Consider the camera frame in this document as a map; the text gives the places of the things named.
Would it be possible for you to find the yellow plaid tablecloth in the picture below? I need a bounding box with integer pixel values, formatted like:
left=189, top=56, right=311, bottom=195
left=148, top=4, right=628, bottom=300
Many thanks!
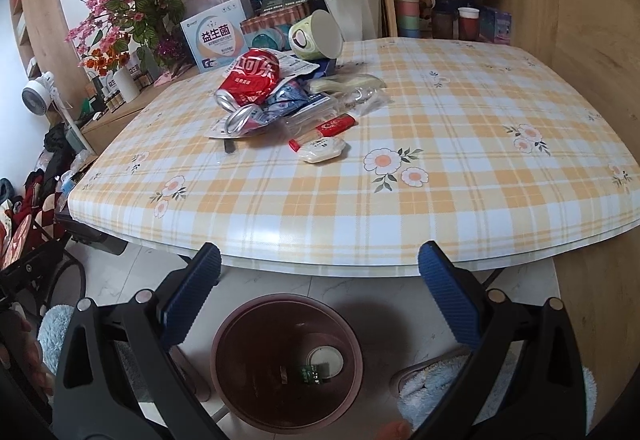
left=68, top=38, right=639, bottom=278

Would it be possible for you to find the colourful marker blister pack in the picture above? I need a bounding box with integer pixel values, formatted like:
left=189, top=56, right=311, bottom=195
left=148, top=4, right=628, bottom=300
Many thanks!
left=204, top=117, right=250, bottom=140

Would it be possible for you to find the low wooden sideboard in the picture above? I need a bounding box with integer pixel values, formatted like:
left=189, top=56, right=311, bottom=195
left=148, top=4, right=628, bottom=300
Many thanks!
left=81, top=67, right=198, bottom=155

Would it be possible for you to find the stack of pastel cups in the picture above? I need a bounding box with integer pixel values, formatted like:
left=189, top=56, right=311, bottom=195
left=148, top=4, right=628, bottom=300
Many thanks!
left=395, top=0, right=420, bottom=38

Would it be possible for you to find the orange flower white vase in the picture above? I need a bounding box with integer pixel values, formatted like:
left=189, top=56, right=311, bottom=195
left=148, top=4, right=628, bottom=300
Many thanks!
left=80, top=45, right=140, bottom=104

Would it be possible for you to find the small white desk fan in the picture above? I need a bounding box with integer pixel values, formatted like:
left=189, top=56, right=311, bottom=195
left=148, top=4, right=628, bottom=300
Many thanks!
left=21, top=72, right=54, bottom=116

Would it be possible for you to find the striped teal gift box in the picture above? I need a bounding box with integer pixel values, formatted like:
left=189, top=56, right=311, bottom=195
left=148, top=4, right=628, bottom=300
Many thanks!
left=240, top=2, right=310, bottom=52

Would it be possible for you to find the red chopstick wrapper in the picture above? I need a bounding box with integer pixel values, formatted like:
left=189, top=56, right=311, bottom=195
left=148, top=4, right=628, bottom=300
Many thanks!
left=288, top=114, right=357, bottom=152

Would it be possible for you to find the small black marker cap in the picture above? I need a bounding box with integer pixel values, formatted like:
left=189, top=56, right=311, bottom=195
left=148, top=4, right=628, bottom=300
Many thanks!
left=224, top=140, right=235, bottom=153

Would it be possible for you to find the white blue probiotics box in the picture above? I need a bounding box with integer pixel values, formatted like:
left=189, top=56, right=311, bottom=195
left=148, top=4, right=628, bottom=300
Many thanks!
left=180, top=0, right=253, bottom=73

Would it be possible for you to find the crushed red cola can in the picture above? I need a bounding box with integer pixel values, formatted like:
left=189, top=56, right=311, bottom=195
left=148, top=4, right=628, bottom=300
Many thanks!
left=215, top=49, right=281, bottom=112

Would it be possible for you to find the light blue fuzzy left slipper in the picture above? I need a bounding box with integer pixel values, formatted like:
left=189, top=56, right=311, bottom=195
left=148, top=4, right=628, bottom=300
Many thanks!
left=37, top=305, right=75, bottom=375

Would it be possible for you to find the yellowish plastic wrapper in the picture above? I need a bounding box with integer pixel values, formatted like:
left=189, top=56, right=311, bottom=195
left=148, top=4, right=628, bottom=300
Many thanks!
left=306, top=74, right=386, bottom=94

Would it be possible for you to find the clear plastic floss box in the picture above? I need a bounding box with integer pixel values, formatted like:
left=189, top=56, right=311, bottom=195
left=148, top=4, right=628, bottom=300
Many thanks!
left=281, top=94, right=347, bottom=138

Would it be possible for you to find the maroon trash bin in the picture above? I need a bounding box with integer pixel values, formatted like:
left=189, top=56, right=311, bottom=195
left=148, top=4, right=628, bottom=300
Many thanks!
left=210, top=294, right=364, bottom=434

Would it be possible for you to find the red white paper cup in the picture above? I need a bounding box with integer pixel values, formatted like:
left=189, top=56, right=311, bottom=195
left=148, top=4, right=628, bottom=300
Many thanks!
left=458, top=7, right=480, bottom=41

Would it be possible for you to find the blue luckin coffee box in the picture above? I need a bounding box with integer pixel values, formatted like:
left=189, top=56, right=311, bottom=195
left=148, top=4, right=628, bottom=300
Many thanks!
left=310, top=58, right=336, bottom=78

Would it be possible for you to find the small blue carton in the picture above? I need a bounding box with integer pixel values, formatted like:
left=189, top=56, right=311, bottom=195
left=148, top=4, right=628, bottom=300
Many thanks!
left=480, top=6, right=512, bottom=45

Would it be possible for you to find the light blue fuzzy slipper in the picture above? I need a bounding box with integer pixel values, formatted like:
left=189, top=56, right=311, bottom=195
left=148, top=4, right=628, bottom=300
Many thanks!
left=389, top=343, right=599, bottom=436
left=37, top=305, right=75, bottom=375

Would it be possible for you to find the crushed blue drink can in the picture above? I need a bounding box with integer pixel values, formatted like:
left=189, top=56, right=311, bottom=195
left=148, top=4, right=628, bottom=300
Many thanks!
left=224, top=80, right=310, bottom=137

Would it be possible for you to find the white plastic sauce packet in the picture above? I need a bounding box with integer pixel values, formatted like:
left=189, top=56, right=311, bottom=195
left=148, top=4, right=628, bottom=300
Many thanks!
left=297, top=137, right=346, bottom=164

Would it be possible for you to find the wooden shelf unit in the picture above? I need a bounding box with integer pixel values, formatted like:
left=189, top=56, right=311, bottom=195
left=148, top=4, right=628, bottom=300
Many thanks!
left=482, top=0, right=639, bottom=418

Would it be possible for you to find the small clear plastic bag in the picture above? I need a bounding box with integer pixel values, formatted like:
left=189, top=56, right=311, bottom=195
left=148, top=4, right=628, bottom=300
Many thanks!
left=344, top=88, right=392, bottom=117

